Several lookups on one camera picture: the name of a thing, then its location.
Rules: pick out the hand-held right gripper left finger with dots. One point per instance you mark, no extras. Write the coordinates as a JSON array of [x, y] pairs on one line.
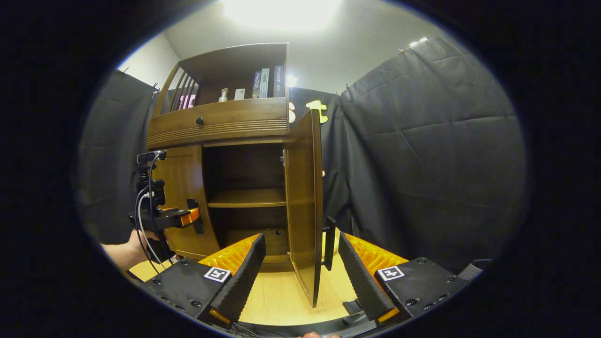
[[244, 281]]

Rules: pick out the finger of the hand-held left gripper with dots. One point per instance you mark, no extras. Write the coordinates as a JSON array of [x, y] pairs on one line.
[[191, 217]]

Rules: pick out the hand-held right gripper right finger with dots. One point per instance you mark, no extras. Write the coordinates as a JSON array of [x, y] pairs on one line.
[[361, 281]]

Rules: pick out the wooden shoe cabinet door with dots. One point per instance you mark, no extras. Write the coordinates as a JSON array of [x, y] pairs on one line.
[[185, 173], [303, 202]]

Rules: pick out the wooden double-door shoe cabinet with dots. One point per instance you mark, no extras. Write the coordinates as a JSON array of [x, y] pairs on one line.
[[246, 198]]

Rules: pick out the wooden drawer with black knob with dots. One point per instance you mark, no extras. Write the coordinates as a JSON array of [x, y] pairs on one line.
[[235, 119]]

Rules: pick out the white pump bottle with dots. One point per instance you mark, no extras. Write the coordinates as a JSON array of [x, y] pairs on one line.
[[223, 96]]

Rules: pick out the small white box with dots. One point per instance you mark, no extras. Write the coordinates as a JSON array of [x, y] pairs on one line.
[[239, 94]]

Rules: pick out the pale blue book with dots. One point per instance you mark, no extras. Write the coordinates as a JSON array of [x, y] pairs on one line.
[[265, 83]]

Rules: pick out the ceiling light panel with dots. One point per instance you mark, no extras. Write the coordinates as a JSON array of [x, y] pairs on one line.
[[281, 11]]

